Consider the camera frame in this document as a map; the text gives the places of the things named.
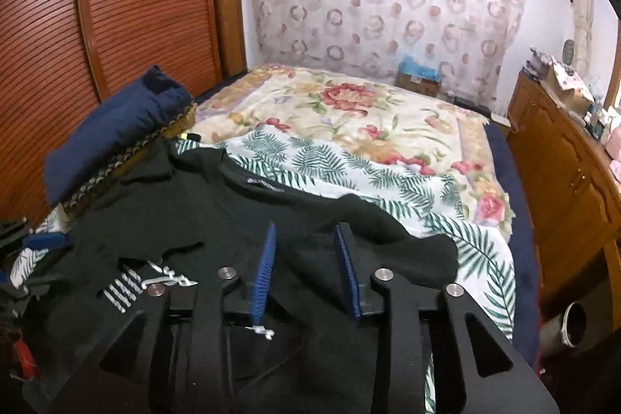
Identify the navy folded cloth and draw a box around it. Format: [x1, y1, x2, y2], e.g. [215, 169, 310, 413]
[43, 66, 193, 207]

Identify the yellow patterned cushion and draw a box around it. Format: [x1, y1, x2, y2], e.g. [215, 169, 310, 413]
[59, 102, 198, 218]

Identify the grey cylindrical bin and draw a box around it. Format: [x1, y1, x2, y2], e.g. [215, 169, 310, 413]
[540, 301, 587, 357]

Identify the wooden sideboard cabinet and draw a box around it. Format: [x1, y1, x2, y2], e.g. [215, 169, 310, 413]
[507, 73, 620, 307]

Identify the palm leaf print sheet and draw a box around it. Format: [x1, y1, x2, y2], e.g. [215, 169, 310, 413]
[9, 127, 516, 411]

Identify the open cardboard box on sideboard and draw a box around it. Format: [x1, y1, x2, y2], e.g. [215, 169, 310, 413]
[542, 62, 594, 116]

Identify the black garment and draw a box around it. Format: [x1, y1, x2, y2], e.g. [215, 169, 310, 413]
[23, 147, 458, 413]

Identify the floral blanket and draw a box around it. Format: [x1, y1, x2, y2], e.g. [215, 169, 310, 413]
[193, 65, 515, 237]

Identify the navy bed cover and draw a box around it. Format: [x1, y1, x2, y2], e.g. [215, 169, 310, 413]
[484, 123, 541, 372]

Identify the wooden louvered wardrobe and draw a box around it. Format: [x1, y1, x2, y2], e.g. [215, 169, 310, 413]
[1, 0, 247, 223]

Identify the cardboard box with blue items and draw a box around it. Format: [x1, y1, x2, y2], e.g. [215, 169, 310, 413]
[396, 55, 441, 98]

